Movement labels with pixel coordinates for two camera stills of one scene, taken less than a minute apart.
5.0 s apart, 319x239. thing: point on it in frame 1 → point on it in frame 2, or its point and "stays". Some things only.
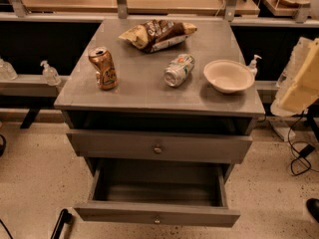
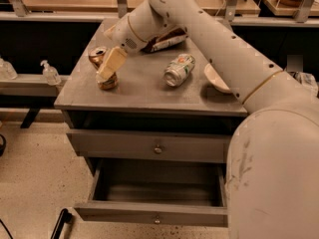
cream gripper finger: x=298 y=86 → x=130 y=35
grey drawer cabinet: x=160 y=110 stays
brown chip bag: x=158 y=35 stays
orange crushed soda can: x=106 y=74 stays
